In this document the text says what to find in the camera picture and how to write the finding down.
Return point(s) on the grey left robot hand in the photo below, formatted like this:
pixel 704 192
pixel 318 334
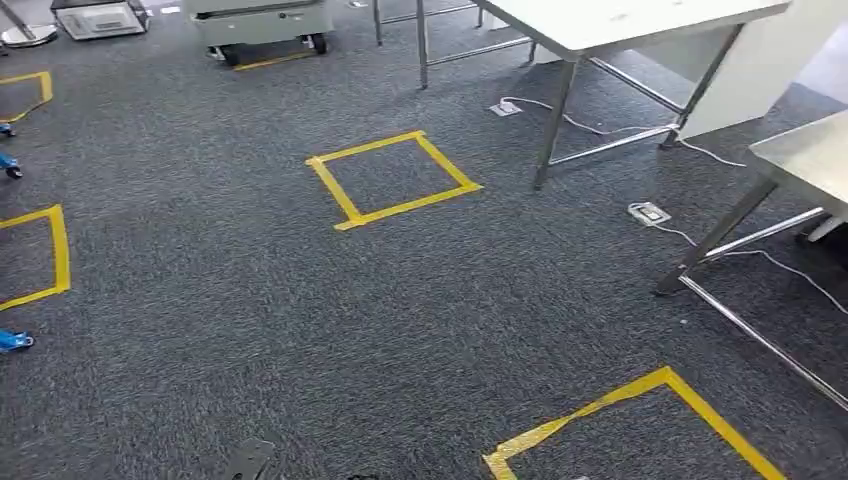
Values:
pixel 248 460

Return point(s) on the blue caster wheel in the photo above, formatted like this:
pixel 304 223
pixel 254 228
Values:
pixel 14 341
pixel 6 130
pixel 10 166

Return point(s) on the yellow tape square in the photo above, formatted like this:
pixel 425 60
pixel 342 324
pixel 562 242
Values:
pixel 702 404
pixel 60 252
pixel 45 86
pixel 397 199

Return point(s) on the yellow tape strip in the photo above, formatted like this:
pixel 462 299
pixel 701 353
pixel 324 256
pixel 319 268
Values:
pixel 275 61

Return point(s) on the small grey floor socket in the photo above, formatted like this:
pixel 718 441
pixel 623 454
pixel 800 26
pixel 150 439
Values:
pixel 505 108

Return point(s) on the grey wheeled cart robot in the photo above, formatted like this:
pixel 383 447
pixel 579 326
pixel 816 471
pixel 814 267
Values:
pixel 262 23

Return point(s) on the grey platform scale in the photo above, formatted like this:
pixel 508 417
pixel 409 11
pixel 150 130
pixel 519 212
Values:
pixel 99 20

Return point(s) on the large grey floor socket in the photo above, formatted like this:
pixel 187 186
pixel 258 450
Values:
pixel 648 213

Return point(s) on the round silver stanchion base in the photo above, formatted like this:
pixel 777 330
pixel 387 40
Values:
pixel 30 34

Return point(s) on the white table with steel legs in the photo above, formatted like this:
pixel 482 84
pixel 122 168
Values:
pixel 629 23

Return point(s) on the steel top work table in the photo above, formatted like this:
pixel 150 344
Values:
pixel 808 156

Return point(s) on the white wall panel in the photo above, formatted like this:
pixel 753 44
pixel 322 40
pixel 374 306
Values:
pixel 762 73

